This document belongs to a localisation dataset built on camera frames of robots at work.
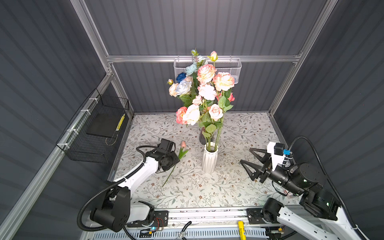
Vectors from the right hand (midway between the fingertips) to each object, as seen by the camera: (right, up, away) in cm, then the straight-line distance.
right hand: (248, 157), depth 56 cm
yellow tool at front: (+2, -37, +14) cm, 39 cm away
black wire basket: (-70, +7, +15) cm, 72 cm away
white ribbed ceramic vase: (-12, -4, +19) cm, 23 cm away
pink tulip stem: (-29, -6, +41) cm, 50 cm away
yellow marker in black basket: (-60, +14, +23) cm, 66 cm away
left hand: (-31, -8, +31) cm, 45 cm away
